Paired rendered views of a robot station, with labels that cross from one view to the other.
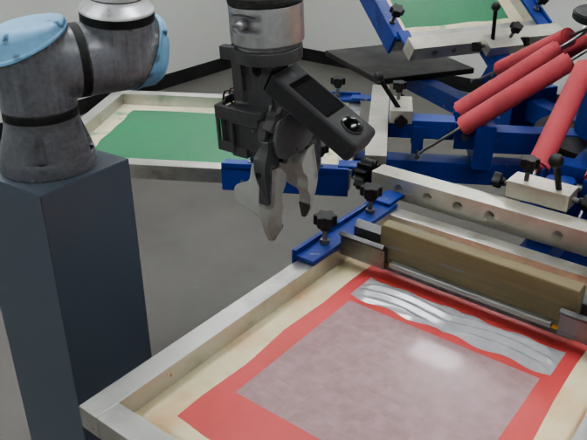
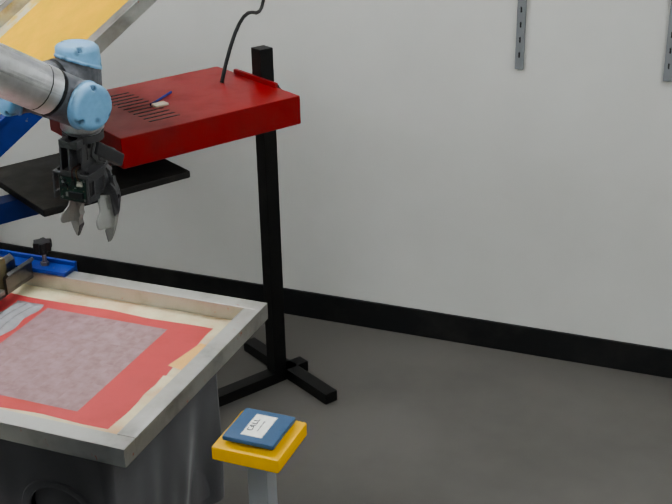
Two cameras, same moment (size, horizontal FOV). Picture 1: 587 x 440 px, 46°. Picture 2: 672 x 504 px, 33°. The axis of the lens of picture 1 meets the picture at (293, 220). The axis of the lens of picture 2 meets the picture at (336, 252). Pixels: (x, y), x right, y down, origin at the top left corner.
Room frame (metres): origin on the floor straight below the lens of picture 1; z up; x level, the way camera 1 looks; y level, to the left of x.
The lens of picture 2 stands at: (0.80, 1.94, 2.08)
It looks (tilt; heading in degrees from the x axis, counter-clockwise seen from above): 24 degrees down; 254
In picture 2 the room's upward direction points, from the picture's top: 1 degrees counter-clockwise
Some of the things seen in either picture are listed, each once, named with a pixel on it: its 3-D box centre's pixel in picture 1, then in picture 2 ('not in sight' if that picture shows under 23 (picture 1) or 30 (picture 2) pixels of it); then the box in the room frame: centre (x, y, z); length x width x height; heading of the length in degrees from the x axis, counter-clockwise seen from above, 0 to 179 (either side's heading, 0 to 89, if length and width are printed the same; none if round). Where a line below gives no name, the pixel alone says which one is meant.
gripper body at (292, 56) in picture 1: (265, 99); (82, 164); (0.72, 0.03, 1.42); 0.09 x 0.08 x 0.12; 54
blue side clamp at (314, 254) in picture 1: (348, 238); not in sight; (1.21, -0.11, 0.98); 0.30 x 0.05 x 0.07; 142
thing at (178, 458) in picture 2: not in sight; (168, 467); (0.62, 0.00, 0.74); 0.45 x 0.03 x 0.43; 52
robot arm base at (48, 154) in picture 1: (44, 135); not in sight; (1.05, 0.40, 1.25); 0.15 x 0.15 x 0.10
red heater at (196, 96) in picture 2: not in sight; (174, 113); (0.37, -1.37, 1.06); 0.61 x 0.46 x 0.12; 22
